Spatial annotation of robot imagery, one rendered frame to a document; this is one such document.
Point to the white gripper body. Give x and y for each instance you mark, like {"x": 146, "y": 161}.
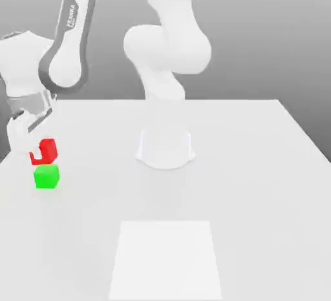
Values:
{"x": 19, "y": 133}

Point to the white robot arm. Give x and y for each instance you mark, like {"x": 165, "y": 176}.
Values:
{"x": 165, "y": 47}

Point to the small red cube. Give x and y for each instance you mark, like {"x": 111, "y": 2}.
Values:
{"x": 48, "y": 149}

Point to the small green cube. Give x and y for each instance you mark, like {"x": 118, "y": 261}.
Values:
{"x": 46, "y": 177}

